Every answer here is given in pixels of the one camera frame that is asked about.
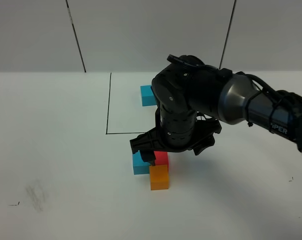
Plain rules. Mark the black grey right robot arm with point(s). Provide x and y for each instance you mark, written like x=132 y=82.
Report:
x=193 y=99

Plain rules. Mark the template blue cube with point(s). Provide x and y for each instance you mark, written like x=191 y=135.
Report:
x=147 y=96

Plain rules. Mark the orange cube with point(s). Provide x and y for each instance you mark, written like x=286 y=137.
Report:
x=159 y=177

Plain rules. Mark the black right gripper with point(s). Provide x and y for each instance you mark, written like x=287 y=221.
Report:
x=176 y=133

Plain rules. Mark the red cube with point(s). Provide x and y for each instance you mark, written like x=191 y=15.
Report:
x=161 y=158

